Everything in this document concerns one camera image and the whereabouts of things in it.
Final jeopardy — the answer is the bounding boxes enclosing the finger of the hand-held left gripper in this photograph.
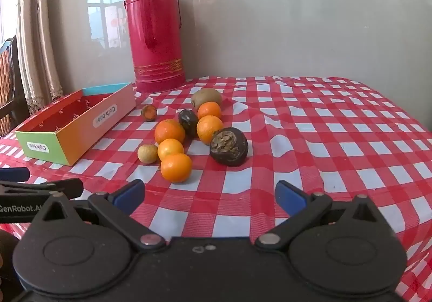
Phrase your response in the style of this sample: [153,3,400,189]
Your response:
[0,178,84,204]
[0,167,30,183]

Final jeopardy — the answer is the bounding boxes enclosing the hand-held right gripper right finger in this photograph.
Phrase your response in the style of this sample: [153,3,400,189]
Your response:
[255,180,392,251]

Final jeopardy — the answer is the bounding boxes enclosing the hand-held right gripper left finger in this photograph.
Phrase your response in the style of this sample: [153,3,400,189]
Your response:
[32,179,167,253]

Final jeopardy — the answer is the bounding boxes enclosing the small yellow round fruit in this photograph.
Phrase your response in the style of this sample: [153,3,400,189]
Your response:
[137,144,159,164]

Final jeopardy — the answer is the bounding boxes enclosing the orange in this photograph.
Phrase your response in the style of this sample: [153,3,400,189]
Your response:
[160,153,193,183]
[197,102,222,120]
[157,139,185,161]
[154,119,186,145]
[196,115,224,146]

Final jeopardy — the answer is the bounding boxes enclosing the colourful cardboard box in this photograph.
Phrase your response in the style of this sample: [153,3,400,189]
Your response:
[14,82,136,167]

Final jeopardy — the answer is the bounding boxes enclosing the large dark shrivelled fruit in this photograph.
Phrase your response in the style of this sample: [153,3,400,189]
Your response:
[210,127,249,166]

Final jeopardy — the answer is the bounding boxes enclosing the small brown orange fruit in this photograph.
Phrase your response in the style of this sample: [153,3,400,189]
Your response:
[141,105,157,122]

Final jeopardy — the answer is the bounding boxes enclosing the dark passion fruit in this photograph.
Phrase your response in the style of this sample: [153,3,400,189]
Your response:
[178,109,199,138]

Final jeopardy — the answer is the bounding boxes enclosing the brown kiwi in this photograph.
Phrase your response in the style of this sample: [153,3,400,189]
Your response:
[191,88,223,109]

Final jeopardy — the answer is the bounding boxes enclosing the red white checkered tablecloth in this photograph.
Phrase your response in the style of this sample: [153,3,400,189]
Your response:
[0,76,432,302]

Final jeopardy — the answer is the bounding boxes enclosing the dark wooden armchair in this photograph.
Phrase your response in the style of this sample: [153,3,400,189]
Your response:
[0,35,31,137]

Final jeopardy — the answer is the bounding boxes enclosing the woven brown seat mat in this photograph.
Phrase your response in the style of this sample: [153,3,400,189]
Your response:
[0,49,16,110]

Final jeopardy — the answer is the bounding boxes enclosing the beige curtain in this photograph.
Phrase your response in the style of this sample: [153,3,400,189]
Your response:
[17,0,65,117]

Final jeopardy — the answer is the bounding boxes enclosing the red thermos flask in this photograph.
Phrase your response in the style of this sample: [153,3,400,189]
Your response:
[123,0,186,94]

